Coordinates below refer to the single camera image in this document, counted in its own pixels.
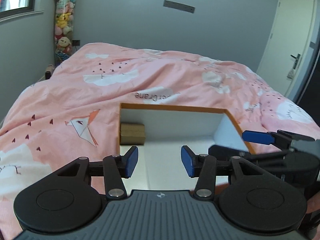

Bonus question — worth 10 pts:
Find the white bedroom door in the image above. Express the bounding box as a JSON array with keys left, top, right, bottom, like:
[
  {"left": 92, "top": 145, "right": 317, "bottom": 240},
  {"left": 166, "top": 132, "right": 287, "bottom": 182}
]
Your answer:
[{"left": 257, "top": 0, "right": 317, "bottom": 96}]

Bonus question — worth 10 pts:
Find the small brown cardboard box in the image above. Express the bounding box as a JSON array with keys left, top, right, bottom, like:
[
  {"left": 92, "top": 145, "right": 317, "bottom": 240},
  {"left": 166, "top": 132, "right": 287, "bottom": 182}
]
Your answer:
[{"left": 120, "top": 123, "right": 146, "bottom": 145}]

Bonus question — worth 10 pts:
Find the orange cardboard box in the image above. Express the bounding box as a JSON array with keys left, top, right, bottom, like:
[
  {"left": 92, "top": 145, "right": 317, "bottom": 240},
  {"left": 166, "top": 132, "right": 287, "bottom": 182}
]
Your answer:
[{"left": 119, "top": 103, "right": 255, "bottom": 193}]

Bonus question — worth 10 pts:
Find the pink patterned duvet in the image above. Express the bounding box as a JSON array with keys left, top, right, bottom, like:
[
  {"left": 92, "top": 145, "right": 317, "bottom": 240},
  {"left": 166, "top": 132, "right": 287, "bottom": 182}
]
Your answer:
[{"left": 1, "top": 43, "right": 319, "bottom": 239}]

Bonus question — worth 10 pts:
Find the tall plush toy tube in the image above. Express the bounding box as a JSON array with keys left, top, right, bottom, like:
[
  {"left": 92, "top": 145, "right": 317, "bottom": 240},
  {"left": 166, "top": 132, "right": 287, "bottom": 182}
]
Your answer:
[{"left": 54, "top": 0, "right": 76, "bottom": 67}]

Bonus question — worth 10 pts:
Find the black door handle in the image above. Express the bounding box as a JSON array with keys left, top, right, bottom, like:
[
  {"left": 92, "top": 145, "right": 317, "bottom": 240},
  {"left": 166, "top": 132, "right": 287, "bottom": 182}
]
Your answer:
[{"left": 291, "top": 54, "right": 301, "bottom": 70}]

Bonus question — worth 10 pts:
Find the black wall socket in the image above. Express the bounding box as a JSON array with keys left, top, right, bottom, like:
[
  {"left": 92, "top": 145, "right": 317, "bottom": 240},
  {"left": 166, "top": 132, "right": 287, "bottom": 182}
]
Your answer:
[{"left": 72, "top": 40, "right": 80, "bottom": 47}]

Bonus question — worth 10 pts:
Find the grey wall plate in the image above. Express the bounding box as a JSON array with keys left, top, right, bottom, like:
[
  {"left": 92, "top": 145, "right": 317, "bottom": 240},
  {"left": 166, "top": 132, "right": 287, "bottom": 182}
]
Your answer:
[{"left": 163, "top": 0, "right": 195, "bottom": 14}]

